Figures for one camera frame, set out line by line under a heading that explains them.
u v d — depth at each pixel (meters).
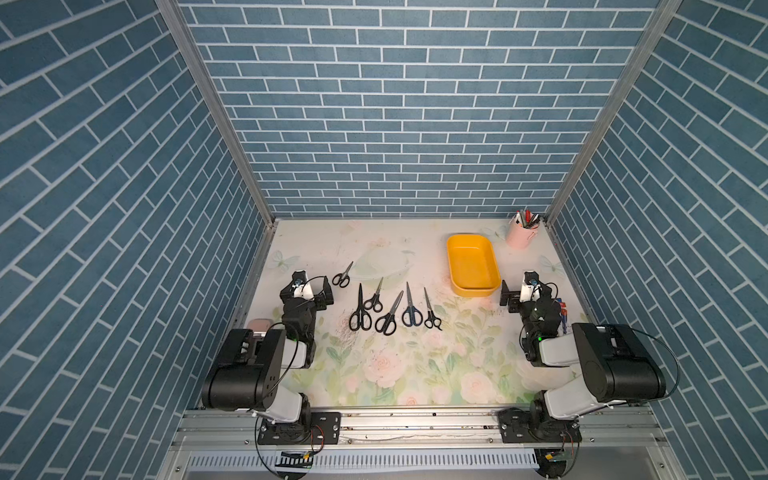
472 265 1.09
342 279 1.02
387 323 0.92
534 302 0.74
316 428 0.73
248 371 0.46
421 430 0.75
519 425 0.74
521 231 1.06
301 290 0.77
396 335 0.91
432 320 0.93
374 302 0.97
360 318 0.93
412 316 0.94
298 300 0.79
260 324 0.94
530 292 0.79
